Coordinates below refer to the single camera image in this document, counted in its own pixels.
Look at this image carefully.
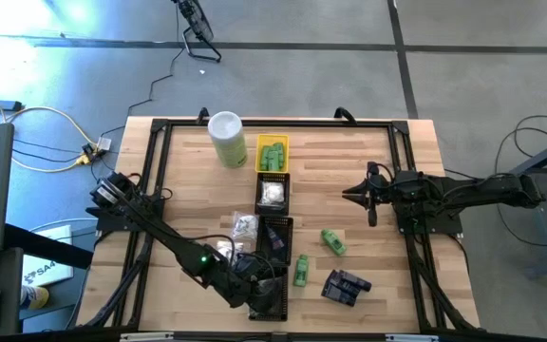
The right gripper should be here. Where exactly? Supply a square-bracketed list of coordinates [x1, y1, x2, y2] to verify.
[342, 161, 410, 228]

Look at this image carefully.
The clear bag with black disc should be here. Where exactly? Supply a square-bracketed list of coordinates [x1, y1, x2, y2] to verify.
[254, 276, 282, 305]

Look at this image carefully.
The clear bag with black mesh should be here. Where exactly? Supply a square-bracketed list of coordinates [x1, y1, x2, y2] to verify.
[250, 301, 285, 320]

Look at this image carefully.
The clear vanity pack bag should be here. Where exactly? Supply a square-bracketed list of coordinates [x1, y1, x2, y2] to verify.
[230, 211, 260, 242]

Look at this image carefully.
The black plastic basket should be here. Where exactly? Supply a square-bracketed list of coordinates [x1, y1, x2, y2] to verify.
[254, 171, 292, 217]
[247, 264, 290, 323]
[255, 216, 294, 267]

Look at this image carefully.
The white round vanity pack bag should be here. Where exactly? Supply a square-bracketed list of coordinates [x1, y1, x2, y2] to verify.
[215, 239, 246, 260]

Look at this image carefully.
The yellow plastic basket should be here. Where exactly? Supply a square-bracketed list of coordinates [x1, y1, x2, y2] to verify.
[255, 133, 291, 174]

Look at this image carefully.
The green white wipes canister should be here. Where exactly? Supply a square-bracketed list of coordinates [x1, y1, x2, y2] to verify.
[206, 110, 249, 170]

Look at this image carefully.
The white cardboard box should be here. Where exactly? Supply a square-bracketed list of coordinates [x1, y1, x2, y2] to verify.
[20, 224, 75, 288]

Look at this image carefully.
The black floor fan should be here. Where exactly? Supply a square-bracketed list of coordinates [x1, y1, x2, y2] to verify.
[171, 0, 223, 64]

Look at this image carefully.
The black desk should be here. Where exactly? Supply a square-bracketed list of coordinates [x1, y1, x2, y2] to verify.
[0, 222, 95, 336]

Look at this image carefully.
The white bracket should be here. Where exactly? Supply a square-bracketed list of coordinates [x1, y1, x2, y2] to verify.
[386, 333, 440, 342]
[120, 332, 175, 342]

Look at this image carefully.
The black aluminium table frame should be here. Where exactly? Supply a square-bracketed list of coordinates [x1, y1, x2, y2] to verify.
[78, 117, 479, 333]

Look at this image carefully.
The black floor cable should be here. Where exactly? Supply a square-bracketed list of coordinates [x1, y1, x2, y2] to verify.
[513, 112, 547, 161]

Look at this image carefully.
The black fan cable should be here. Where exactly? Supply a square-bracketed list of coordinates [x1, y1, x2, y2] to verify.
[98, 4, 182, 140]

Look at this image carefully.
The cream cable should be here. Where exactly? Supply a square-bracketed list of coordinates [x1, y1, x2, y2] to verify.
[0, 78, 100, 175]

